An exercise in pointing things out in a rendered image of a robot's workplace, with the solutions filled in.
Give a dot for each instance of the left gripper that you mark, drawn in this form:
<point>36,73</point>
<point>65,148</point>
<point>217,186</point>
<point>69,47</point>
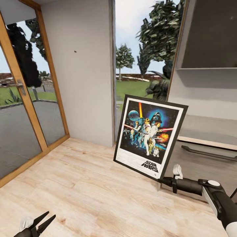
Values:
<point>32,231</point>

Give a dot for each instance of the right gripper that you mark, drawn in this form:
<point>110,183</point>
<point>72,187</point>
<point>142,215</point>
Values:
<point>181,184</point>

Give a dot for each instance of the poster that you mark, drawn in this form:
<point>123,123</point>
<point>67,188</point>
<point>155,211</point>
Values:
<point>147,135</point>

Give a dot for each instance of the fixed window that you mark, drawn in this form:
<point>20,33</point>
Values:
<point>145,36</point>

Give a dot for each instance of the dishwasher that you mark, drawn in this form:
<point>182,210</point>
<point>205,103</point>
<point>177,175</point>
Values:
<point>200,161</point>

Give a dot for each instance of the cabinet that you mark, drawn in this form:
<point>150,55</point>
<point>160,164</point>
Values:
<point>209,39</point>

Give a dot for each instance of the door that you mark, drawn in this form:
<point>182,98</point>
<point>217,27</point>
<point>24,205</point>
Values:
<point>32,117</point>

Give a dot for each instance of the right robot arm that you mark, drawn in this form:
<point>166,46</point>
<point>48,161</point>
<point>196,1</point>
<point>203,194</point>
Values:
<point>222,205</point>

